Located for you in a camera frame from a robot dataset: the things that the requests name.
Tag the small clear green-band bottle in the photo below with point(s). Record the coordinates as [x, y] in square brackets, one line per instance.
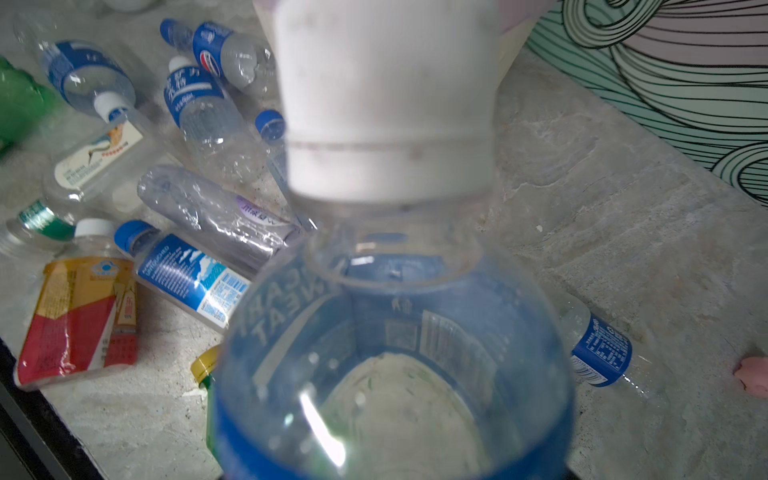
[35, 233]

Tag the light blue label bottle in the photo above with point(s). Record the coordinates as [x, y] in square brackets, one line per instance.
[271, 127]

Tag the red yellow tea bottle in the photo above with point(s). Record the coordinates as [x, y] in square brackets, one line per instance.
[85, 320]

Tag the small blue label bottle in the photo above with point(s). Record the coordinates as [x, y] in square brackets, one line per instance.
[601, 354]
[83, 73]

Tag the blue Chinese label water bottle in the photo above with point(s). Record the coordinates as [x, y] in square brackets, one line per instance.
[215, 133]

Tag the blue mountain label bottle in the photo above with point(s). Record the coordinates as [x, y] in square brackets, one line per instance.
[191, 278]

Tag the Pepsi label water bottle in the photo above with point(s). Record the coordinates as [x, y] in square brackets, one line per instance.
[245, 62]

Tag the small pink pig toy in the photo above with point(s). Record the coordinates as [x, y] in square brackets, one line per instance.
[753, 374]

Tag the crushed purple label bottle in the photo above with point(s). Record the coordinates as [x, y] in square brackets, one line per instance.
[234, 229]

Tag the white ribbed waste bin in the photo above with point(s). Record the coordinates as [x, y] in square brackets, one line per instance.
[517, 20]

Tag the green soda bottle front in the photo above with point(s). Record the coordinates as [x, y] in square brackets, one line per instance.
[202, 370]

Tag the green soda bottle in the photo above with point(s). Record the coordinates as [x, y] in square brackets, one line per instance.
[28, 111]
[202, 370]

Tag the white label clear bottle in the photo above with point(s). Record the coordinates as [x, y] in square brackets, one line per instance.
[101, 175]

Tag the Pocari blue label bottle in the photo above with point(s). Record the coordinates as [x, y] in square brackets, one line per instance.
[394, 341]

